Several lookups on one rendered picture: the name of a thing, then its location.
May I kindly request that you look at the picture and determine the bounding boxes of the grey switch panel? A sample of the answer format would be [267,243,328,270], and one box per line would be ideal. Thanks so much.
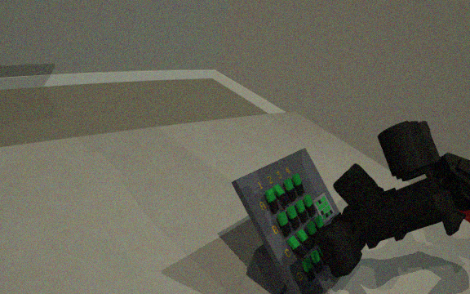
[231,148,339,294]

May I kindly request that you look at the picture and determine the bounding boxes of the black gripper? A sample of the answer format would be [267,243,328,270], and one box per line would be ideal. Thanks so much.
[313,188,412,278]

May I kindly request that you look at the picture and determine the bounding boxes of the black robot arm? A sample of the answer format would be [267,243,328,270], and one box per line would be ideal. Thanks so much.
[333,120,470,236]

